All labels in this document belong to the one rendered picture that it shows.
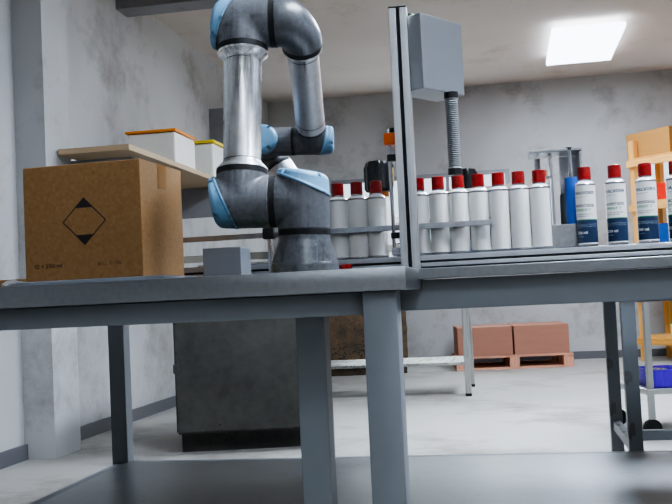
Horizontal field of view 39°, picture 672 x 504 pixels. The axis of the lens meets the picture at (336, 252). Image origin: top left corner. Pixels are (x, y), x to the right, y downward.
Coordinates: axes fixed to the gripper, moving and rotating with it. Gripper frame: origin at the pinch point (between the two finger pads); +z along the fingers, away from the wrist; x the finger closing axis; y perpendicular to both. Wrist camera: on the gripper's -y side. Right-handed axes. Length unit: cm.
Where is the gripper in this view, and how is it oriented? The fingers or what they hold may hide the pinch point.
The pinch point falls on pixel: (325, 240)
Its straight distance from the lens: 253.2
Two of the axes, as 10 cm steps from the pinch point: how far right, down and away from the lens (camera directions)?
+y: 1.7, 0.4, 9.9
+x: -8.3, 5.5, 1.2
